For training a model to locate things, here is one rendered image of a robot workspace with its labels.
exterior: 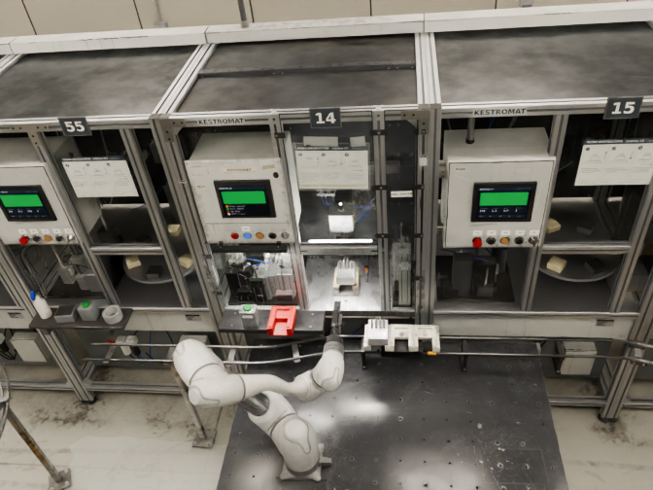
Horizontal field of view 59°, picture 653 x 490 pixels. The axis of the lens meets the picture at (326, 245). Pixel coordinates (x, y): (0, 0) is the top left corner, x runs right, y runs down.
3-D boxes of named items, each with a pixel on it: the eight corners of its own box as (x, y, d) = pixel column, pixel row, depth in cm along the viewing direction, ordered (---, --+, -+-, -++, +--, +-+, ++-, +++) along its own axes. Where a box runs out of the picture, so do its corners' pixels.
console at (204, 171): (206, 247, 275) (182, 164, 245) (220, 211, 296) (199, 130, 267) (292, 247, 269) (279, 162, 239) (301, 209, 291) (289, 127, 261)
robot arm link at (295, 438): (296, 480, 249) (290, 453, 234) (273, 450, 260) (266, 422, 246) (326, 458, 255) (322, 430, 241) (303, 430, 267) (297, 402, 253)
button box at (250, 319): (243, 328, 295) (238, 312, 287) (246, 317, 301) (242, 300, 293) (257, 329, 294) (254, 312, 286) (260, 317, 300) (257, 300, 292)
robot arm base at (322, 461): (329, 483, 252) (328, 476, 248) (280, 480, 255) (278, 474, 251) (333, 445, 266) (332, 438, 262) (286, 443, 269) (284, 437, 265)
